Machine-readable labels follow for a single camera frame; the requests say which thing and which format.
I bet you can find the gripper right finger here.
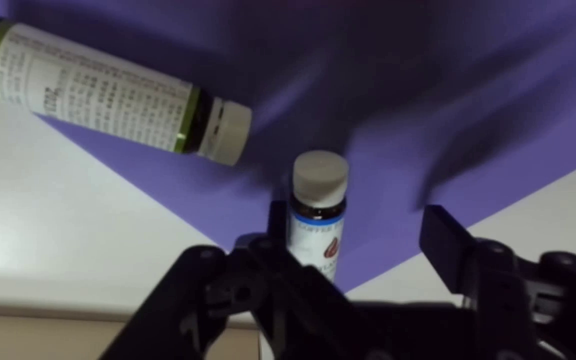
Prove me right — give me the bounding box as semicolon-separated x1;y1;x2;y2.
419;204;576;360

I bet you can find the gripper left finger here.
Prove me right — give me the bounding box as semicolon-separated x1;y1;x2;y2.
99;199;361;360

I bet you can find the small bottle with blue label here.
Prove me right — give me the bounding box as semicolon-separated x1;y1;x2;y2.
285;150;350;287

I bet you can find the small bottle with green label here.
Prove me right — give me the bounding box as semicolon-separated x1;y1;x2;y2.
0;17;254;167

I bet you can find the purple sheet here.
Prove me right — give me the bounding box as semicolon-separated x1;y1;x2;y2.
0;0;576;296

